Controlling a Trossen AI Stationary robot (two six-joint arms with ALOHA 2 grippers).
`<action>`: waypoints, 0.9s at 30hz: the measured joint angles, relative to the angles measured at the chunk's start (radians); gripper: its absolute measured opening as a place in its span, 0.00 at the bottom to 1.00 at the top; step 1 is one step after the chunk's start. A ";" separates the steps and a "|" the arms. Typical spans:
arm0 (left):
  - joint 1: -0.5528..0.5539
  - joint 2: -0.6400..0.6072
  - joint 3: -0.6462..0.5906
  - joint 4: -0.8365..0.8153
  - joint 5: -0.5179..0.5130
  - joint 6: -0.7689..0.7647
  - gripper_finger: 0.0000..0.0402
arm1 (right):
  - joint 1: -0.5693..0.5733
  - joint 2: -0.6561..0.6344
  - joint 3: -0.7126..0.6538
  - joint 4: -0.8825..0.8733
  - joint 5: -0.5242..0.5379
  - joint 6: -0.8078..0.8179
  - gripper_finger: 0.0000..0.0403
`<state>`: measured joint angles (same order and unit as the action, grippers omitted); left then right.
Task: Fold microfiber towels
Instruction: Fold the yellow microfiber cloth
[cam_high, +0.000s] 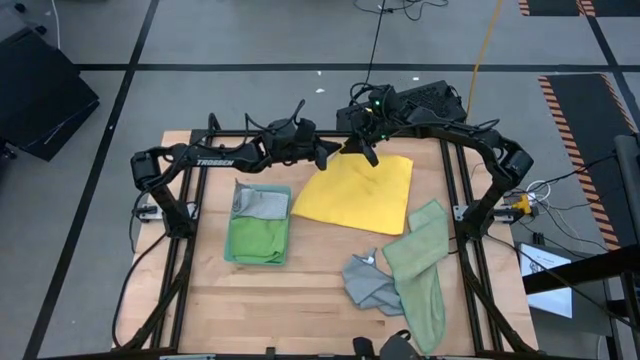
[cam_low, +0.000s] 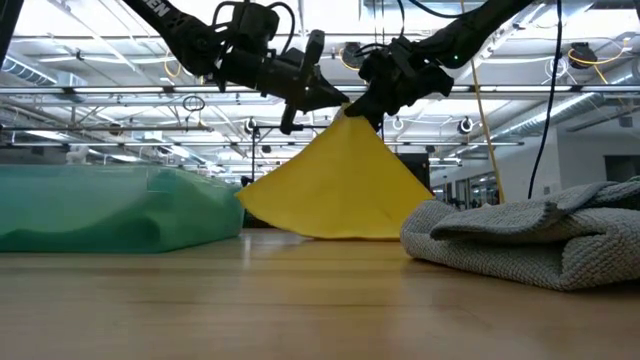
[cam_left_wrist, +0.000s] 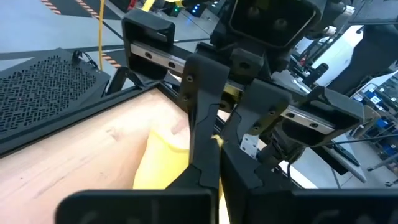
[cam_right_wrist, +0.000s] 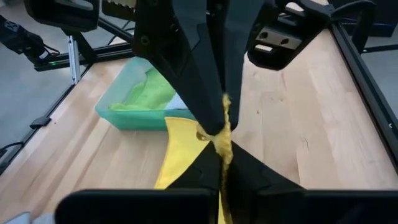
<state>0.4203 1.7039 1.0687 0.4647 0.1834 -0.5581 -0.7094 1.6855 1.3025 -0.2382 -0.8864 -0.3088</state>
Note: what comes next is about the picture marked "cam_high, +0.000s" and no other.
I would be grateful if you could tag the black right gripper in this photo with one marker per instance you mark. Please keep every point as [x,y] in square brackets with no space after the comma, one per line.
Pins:
[382,130]

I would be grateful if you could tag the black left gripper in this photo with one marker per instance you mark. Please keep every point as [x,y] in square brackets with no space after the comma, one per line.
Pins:
[287,147]

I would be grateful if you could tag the yellow microfiber towel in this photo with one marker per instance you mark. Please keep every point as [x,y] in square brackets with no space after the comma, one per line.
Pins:
[355,195]

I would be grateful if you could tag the grey waffle microfiber towel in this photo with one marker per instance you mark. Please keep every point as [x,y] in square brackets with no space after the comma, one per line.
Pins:
[265,202]

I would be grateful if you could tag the bright green microfiber towel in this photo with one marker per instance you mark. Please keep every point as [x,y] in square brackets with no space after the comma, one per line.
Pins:
[257,240]

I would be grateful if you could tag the teal translucent plastic bin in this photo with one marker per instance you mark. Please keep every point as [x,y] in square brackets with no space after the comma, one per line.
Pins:
[227,250]

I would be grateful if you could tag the smooth grey microfiber towel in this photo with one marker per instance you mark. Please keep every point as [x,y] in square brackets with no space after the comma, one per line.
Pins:
[370,287]

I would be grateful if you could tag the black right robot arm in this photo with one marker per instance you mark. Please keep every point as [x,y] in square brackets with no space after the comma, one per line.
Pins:
[475,142]

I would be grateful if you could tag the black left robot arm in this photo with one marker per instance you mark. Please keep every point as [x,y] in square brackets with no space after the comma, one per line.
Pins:
[215,161]

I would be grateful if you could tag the pale green microfiber towel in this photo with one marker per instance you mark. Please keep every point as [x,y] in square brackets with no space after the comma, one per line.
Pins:
[420,270]

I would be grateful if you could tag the black perforated computer case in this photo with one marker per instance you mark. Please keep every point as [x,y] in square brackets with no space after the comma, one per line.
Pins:
[440,102]

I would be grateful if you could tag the yellow power plug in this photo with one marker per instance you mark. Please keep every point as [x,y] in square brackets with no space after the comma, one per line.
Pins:
[522,204]

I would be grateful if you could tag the black hazard-striped floor mat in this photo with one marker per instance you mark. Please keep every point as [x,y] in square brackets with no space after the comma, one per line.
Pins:
[550,6]
[585,140]

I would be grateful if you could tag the white lit screen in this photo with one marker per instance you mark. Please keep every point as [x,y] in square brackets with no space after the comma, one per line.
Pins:
[547,295]

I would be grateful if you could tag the black stand bar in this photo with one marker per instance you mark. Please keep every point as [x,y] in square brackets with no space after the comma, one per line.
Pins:
[575,270]

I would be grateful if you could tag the black equipment case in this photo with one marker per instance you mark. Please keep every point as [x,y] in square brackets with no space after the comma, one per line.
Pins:
[40,100]

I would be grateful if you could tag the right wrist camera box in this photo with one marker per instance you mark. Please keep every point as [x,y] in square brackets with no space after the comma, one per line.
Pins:
[361,120]

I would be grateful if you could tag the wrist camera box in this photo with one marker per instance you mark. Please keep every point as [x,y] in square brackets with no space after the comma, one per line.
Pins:
[361,120]
[305,131]

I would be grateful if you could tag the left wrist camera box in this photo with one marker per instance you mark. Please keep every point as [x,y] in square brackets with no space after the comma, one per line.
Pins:
[305,131]

